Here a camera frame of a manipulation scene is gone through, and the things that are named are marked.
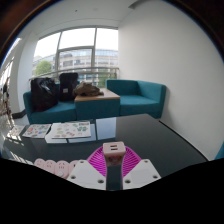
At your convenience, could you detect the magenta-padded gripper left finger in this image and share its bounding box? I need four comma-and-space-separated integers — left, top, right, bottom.
66, 146, 108, 191

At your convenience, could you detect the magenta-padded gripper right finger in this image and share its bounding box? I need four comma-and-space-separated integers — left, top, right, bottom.
121, 147, 162, 191

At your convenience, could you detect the teal side table, wooden top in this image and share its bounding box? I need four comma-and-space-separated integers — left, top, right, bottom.
73, 88, 122, 121

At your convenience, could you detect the teal sofa with backpacks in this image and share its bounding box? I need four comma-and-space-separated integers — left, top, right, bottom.
22, 83, 78, 125

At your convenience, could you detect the teal corner sofa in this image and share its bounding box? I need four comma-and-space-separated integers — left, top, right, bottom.
105, 78, 167, 120

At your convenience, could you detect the teal chair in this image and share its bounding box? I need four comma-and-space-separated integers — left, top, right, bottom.
214, 141, 224, 160

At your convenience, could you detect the brown crumpled bag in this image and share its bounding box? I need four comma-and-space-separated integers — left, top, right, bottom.
73, 81, 105, 98

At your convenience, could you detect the black backpack with label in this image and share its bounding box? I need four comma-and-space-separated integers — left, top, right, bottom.
58, 72, 79, 102

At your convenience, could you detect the metal balcony railing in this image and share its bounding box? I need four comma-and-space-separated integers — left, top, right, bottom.
29, 66, 120, 88

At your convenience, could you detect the person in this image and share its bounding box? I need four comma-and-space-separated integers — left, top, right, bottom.
1, 77, 11, 113

